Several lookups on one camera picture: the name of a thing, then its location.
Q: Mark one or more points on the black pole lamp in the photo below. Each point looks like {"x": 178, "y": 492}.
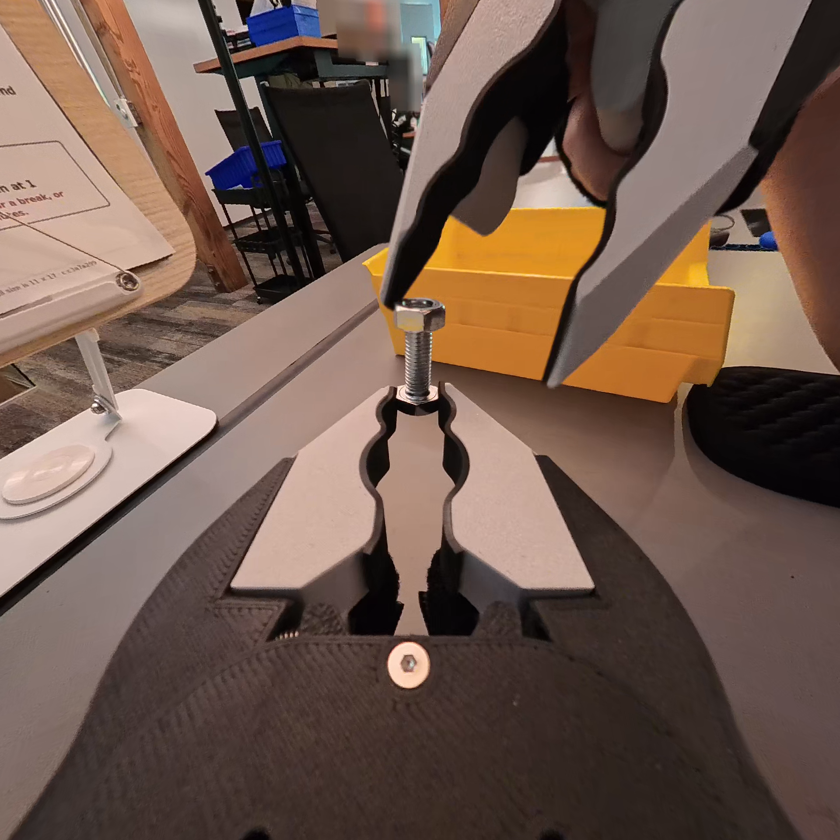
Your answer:
{"x": 229, "y": 85}

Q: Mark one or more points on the wooden post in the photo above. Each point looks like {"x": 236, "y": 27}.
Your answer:
{"x": 205, "y": 223}

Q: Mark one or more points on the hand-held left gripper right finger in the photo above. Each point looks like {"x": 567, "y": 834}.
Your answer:
{"x": 518, "y": 525}

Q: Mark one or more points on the yellow plastic bin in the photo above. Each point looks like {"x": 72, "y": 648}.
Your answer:
{"x": 499, "y": 308}

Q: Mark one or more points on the clear acrylic sheet holder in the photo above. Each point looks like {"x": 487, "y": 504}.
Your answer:
{"x": 65, "y": 308}

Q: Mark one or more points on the wooden top work desk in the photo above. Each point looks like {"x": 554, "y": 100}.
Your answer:
{"x": 262, "y": 56}

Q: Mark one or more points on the printed instruction sheet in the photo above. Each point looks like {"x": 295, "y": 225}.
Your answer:
{"x": 52, "y": 197}

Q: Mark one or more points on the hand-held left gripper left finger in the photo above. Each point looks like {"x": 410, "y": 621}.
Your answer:
{"x": 308, "y": 525}

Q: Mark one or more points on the blue storage bin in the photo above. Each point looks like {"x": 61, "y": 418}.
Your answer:
{"x": 246, "y": 164}
{"x": 282, "y": 23}

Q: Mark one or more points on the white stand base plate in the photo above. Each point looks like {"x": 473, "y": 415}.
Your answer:
{"x": 151, "y": 433}

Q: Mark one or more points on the steel hex nut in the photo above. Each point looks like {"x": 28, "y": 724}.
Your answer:
{"x": 401, "y": 396}

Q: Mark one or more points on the steel hex bolt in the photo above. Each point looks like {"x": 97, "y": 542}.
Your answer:
{"x": 418, "y": 354}

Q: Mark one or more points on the person's right forearm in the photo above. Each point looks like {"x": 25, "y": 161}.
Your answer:
{"x": 807, "y": 229}

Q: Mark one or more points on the black phone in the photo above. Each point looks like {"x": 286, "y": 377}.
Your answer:
{"x": 754, "y": 222}

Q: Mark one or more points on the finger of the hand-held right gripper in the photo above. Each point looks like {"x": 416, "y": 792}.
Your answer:
{"x": 459, "y": 98}
{"x": 695, "y": 164}

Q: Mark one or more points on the black upright panel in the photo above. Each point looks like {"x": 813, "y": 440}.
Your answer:
{"x": 341, "y": 164}

